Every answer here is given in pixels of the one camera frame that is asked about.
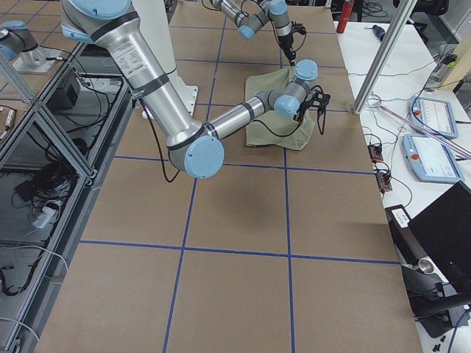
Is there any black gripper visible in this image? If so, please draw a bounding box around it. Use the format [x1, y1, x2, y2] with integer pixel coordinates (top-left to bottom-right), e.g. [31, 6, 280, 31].
[277, 35, 296, 66]
[293, 99, 313, 120]

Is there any olive green long-sleeve shirt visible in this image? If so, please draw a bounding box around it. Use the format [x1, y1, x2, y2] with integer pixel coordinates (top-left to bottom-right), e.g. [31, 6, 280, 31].
[245, 67, 315, 151]

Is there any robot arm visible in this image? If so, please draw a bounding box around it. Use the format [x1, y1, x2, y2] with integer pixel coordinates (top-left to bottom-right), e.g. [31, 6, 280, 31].
[202, 0, 297, 66]
[61, 1, 318, 179]

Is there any red bottle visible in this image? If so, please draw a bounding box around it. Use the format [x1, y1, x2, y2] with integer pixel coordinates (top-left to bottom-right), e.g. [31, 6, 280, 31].
[336, 0, 354, 34]

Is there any orange circuit board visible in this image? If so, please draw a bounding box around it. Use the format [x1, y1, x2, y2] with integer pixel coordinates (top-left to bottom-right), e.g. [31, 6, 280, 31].
[367, 144, 384, 163]

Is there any far blue teach pendant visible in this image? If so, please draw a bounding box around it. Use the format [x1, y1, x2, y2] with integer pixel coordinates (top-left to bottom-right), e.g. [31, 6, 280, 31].
[410, 97, 458, 139]

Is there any blue teach pendant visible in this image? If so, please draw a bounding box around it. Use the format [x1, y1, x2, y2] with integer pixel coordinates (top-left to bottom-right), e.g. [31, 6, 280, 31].
[410, 97, 458, 139]
[402, 134, 465, 184]

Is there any near blue teach pendant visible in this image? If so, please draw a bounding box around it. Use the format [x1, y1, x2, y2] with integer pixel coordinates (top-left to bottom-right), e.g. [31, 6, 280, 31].
[402, 134, 465, 184]

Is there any black braided camera cable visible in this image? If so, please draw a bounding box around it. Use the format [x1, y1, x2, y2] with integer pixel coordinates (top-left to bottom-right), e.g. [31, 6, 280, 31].
[253, 84, 327, 138]

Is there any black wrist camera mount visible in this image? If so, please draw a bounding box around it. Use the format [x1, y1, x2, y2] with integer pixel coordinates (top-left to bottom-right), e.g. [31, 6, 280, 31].
[291, 21, 307, 36]
[308, 90, 330, 115]

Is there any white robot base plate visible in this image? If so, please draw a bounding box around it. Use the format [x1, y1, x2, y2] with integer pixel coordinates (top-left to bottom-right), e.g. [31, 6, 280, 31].
[141, 75, 198, 121]

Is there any aluminium frame post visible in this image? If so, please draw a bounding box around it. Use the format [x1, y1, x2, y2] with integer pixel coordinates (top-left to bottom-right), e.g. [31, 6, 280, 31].
[353, 0, 417, 115]

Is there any white central pedestal column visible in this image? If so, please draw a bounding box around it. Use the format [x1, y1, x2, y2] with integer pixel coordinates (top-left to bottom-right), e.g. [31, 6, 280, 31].
[132, 0, 177, 82]

